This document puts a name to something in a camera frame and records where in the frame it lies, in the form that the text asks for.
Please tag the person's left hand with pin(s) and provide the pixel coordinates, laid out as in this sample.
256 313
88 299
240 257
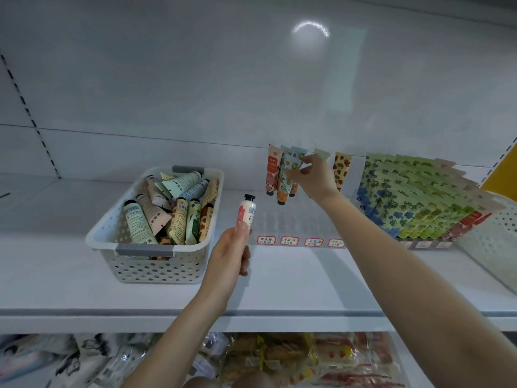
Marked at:
224 266

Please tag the white metal shelf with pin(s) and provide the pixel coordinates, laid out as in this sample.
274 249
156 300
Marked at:
73 270

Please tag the row of hand cream tubes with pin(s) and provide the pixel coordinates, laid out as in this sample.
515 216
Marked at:
412 194

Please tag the person's left forearm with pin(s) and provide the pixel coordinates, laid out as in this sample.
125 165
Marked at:
178 343

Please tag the pile of pale hand cream tubes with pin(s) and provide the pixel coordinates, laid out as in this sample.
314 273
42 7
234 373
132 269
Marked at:
174 210

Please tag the white perforated plastic basket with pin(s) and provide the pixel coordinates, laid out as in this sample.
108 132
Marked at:
493 242
153 266

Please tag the pile of snack packets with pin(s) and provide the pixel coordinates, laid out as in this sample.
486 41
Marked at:
283 359

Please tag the person's right hand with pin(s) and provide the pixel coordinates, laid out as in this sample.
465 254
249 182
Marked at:
317 180

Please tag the pale blue floral hand cream tube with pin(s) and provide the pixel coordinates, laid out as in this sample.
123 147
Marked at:
287 181

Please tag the white red-label hand cream tube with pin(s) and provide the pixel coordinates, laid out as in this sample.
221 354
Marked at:
246 212

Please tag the clear divider tray with labels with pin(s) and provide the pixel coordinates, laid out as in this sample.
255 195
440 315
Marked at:
289 241

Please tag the person's right forearm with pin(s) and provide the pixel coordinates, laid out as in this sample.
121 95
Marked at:
424 287

